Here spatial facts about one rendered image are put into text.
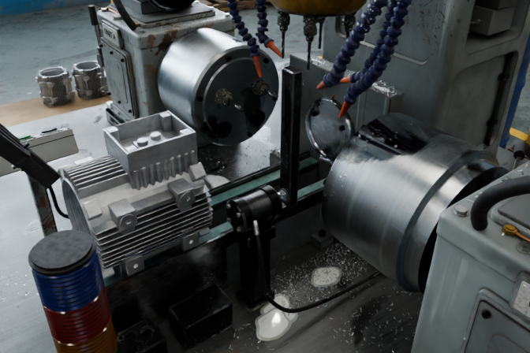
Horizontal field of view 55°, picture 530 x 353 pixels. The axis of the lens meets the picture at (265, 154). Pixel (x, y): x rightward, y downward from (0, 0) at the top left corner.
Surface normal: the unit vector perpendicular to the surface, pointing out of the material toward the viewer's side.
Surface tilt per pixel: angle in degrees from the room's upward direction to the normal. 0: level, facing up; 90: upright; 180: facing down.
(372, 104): 90
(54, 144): 69
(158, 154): 90
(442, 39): 90
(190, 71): 51
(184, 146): 90
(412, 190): 43
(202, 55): 32
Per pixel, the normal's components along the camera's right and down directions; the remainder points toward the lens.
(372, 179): -0.62, -0.31
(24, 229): 0.00, -0.86
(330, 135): -0.80, 0.30
